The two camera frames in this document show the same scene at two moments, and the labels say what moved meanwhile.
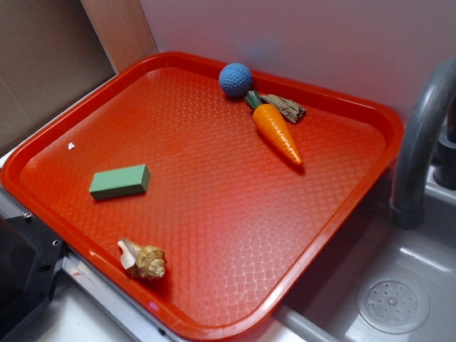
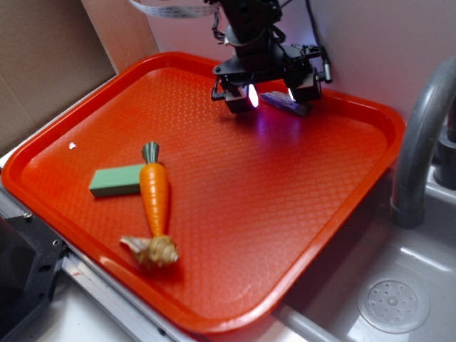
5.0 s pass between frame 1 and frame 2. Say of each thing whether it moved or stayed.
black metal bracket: stayed
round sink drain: stayed
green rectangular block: stayed
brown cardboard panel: stayed
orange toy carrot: moved
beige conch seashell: moved
